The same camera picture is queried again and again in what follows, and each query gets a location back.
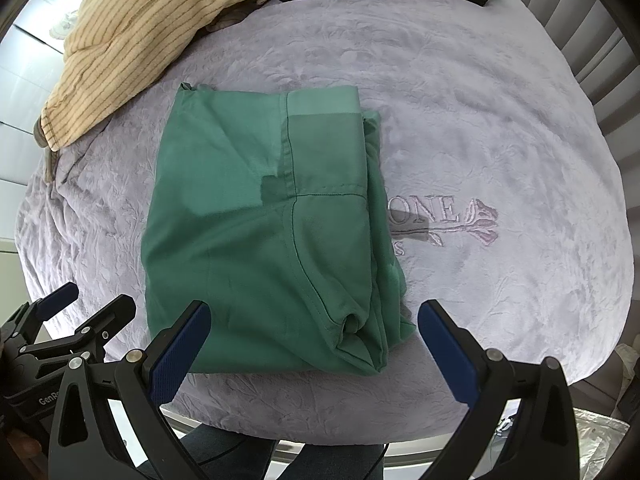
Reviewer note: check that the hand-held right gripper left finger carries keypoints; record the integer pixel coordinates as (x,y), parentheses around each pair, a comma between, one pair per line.
(182,355)

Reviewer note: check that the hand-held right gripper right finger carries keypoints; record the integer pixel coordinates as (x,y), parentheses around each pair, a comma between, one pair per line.
(447,355)

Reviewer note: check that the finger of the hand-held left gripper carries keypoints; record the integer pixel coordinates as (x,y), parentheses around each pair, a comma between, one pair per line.
(112,317)
(55,302)

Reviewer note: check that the green work jacket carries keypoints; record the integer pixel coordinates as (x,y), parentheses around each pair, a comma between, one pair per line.
(240,240)

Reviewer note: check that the cream striped cloth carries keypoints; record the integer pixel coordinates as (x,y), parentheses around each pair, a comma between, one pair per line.
(47,160)

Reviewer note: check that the silvery white bag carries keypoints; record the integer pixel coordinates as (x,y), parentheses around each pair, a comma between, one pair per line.
(605,435)

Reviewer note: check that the lavender embossed blanket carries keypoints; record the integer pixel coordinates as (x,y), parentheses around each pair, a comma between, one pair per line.
(500,160)

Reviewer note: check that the white crumpled cloth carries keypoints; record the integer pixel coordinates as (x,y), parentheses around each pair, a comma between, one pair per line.
(65,25)

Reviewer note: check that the beige striped blanket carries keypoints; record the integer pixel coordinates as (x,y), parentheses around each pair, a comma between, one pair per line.
(150,25)

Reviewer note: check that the white pleated curtain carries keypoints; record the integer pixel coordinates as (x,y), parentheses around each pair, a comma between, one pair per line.
(600,60)

